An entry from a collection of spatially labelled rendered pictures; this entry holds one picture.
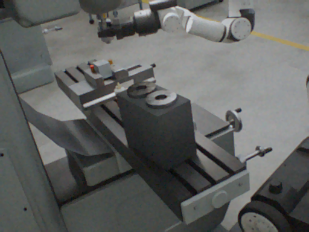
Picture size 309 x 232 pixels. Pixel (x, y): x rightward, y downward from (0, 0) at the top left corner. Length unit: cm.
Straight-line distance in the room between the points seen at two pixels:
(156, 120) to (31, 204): 53
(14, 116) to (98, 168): 39
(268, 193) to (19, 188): 87
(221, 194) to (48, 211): 61
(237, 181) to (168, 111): 27
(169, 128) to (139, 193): 55
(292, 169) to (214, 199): 64
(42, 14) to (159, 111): 45
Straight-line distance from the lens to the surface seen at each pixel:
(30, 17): 121
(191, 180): 109
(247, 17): 149
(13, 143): 124
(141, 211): 165
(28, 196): 133
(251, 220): 156
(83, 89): 159
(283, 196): 151
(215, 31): 146
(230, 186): 110
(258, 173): 258
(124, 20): 141
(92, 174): 144
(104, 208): 154
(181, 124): 110
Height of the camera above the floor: 162
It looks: 29 degrees down
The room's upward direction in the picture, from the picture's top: 10 degrees counter-clockwise
